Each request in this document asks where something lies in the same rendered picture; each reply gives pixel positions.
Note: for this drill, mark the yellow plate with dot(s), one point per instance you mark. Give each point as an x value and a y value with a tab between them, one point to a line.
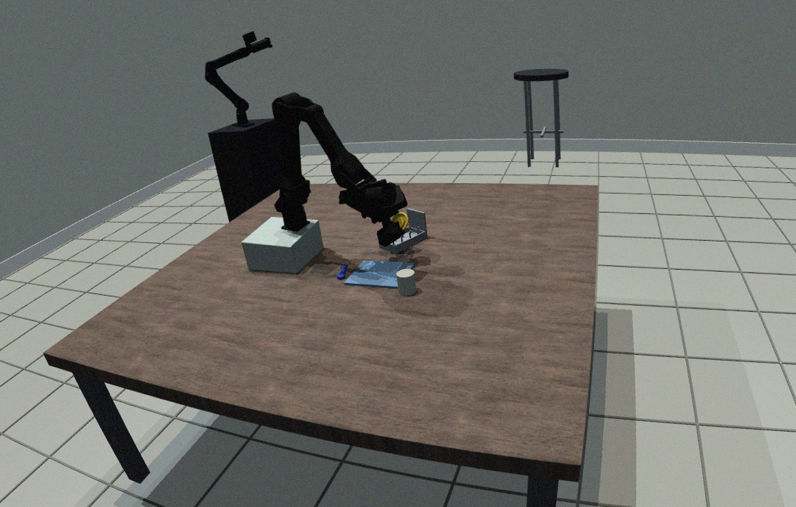
402	218

